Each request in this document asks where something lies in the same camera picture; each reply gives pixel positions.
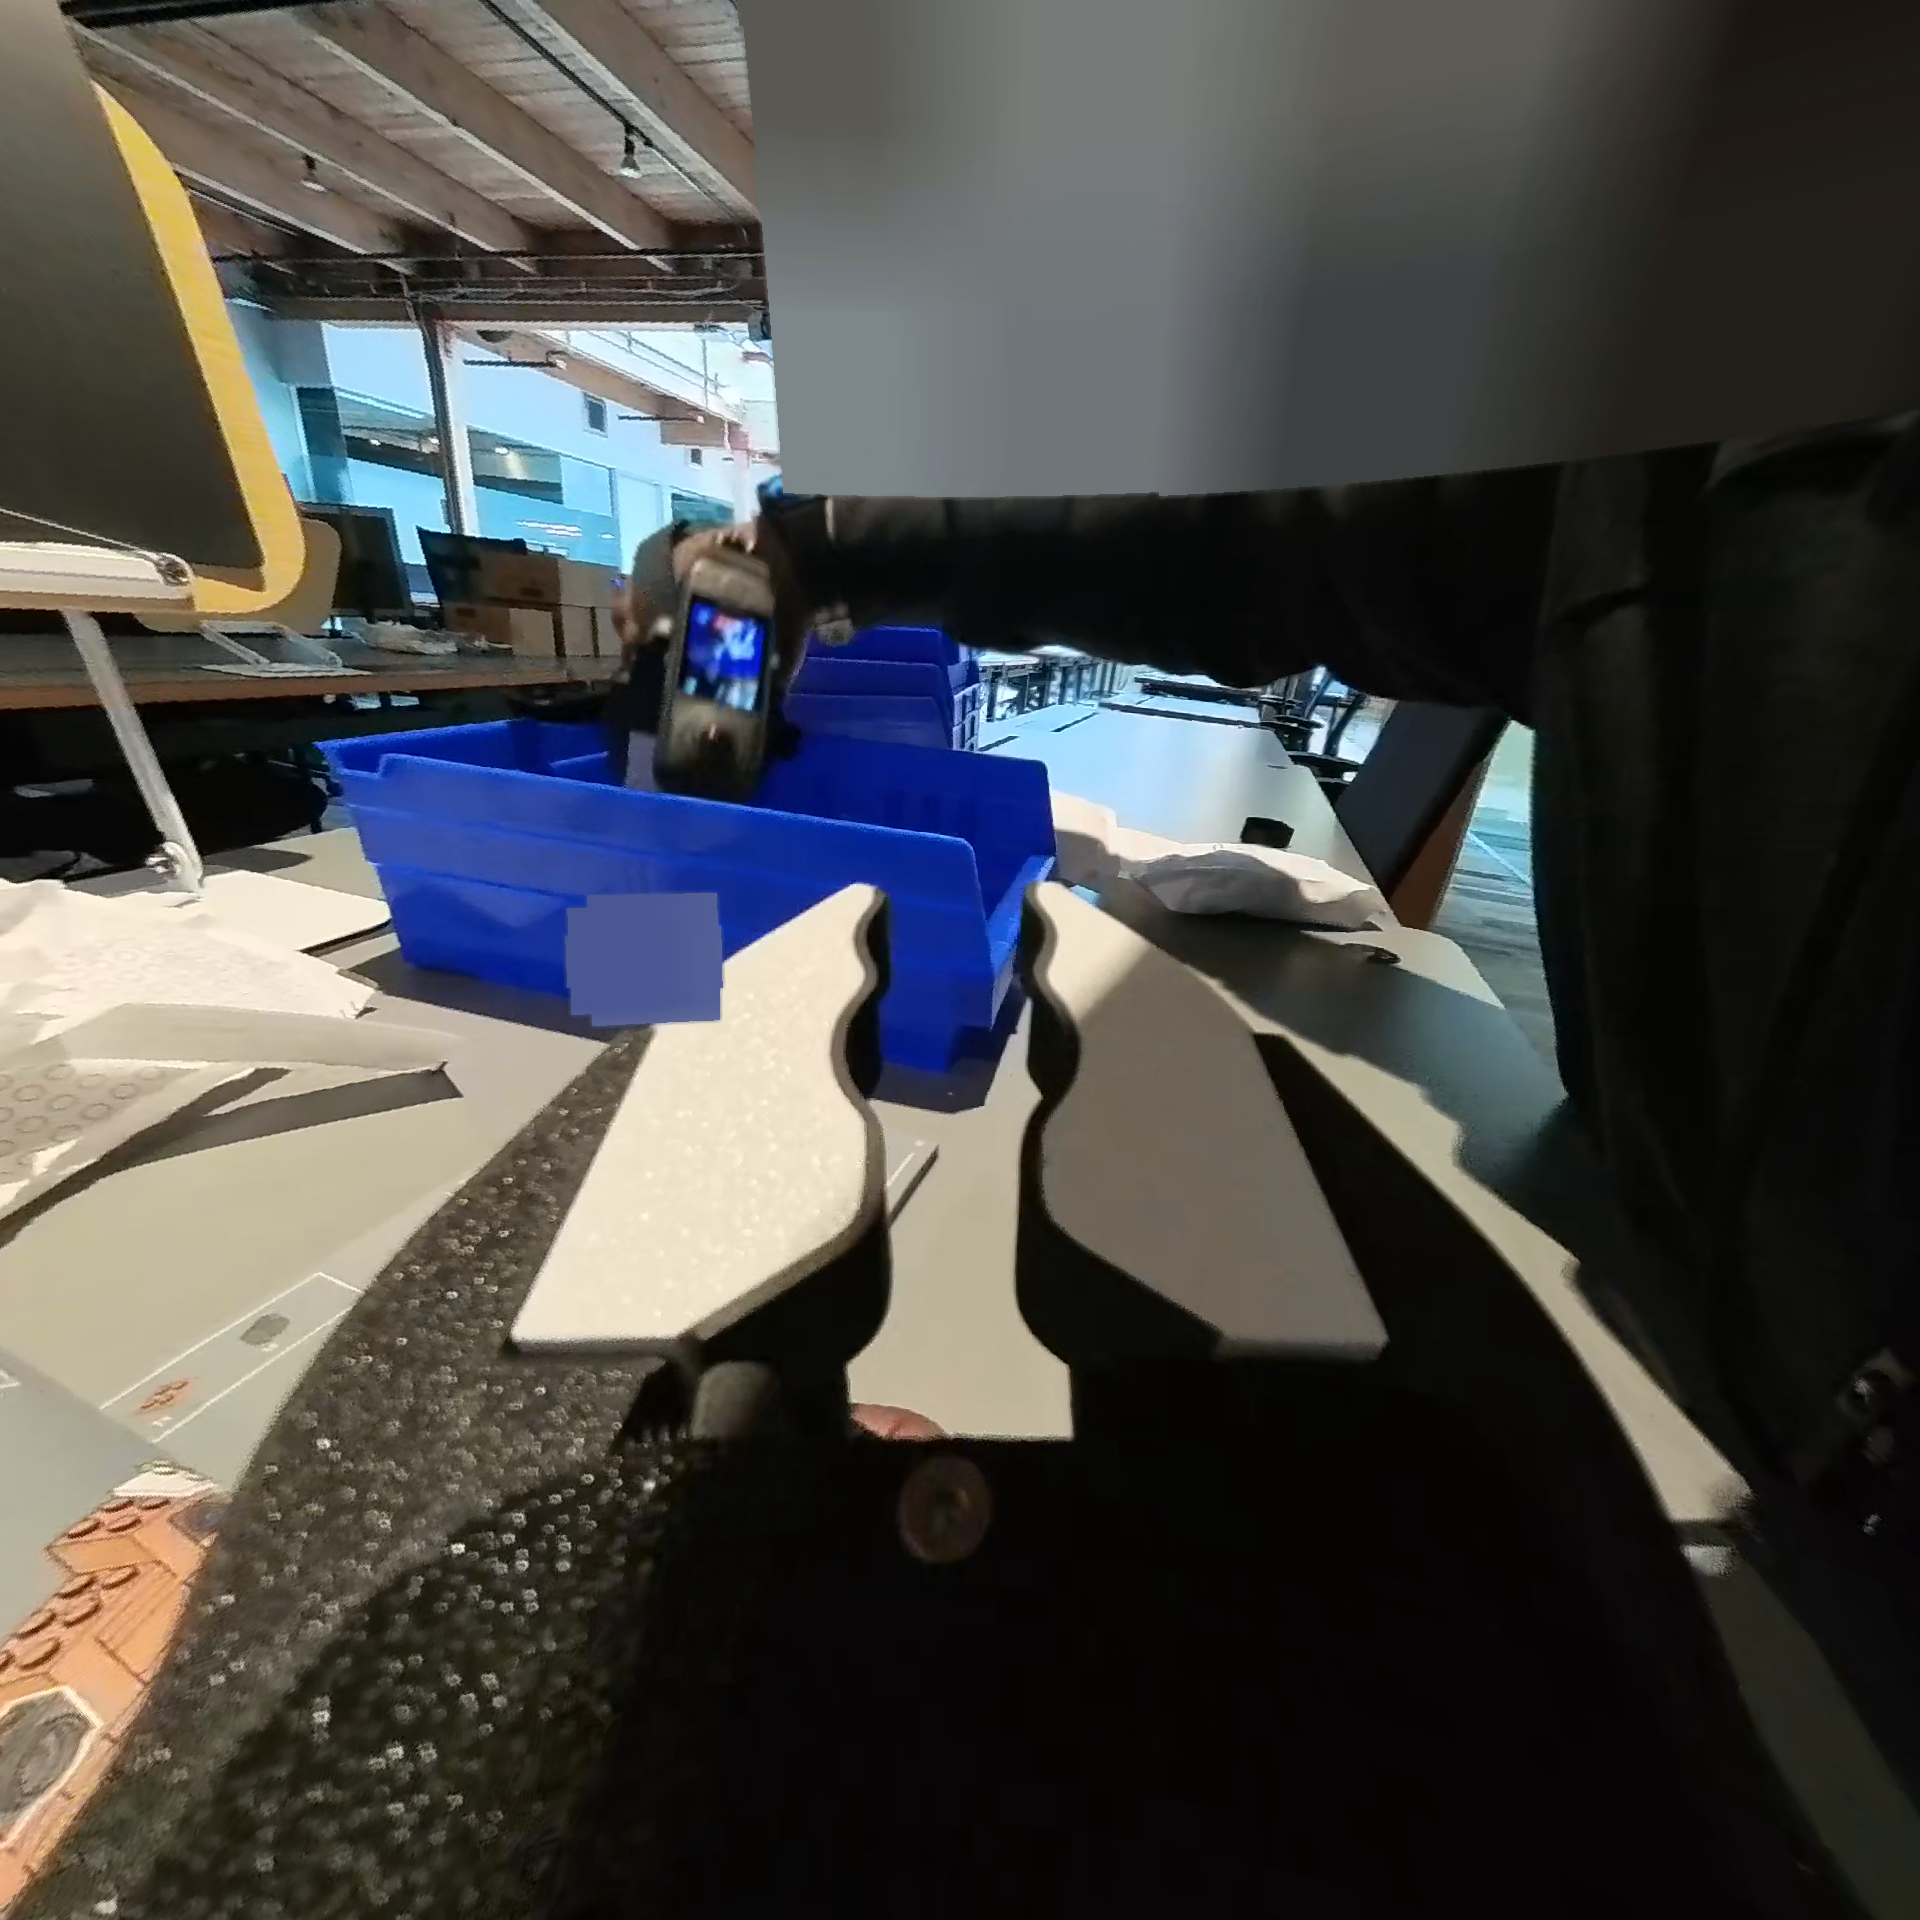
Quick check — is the person's right hand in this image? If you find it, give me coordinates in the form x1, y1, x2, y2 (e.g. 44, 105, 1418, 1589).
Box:
616, 498, 824, 648

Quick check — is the dark desk divider panel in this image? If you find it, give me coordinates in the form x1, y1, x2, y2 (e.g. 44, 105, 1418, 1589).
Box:
1333, 696, 1508, 927

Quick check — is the background monitor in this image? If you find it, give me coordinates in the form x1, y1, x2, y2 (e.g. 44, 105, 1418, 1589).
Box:
298, 506, 416, 615

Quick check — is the stack of blue plastic bins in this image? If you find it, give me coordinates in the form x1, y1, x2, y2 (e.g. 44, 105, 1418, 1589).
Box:
783, 623, 988, 753

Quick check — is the person's belt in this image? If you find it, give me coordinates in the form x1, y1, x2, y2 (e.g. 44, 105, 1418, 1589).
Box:
1837, 1342, 1920, 1502

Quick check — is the background wooden desk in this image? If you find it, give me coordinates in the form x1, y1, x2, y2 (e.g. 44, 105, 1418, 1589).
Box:
0, 625, 634, 713

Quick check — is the dark board with yellow rim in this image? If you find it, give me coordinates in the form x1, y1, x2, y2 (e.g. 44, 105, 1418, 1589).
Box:
0, 0, 314, 618

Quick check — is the person's black jacket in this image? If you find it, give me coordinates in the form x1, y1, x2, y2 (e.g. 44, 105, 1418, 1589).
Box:
1500, 405, 1920, 1920

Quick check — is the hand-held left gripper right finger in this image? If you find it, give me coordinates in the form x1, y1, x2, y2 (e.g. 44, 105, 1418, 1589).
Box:
1018, 881, 1392, 1367

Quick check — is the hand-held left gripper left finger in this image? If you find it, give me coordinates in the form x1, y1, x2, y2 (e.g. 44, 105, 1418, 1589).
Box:
508, 881, 895, 1440

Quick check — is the grey desk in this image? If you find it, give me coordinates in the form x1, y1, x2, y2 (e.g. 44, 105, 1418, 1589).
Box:
0, 696, 1765, 1577

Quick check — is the large blue plastic bin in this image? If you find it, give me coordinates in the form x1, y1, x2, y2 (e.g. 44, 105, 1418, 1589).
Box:
315, 717, 1058, 1074

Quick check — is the grey instruction booklet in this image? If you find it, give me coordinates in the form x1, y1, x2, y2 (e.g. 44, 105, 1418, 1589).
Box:
0, 1140, 942, 1912

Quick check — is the person's right forearm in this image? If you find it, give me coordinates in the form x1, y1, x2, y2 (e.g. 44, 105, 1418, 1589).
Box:
779, 450, 1576, 706

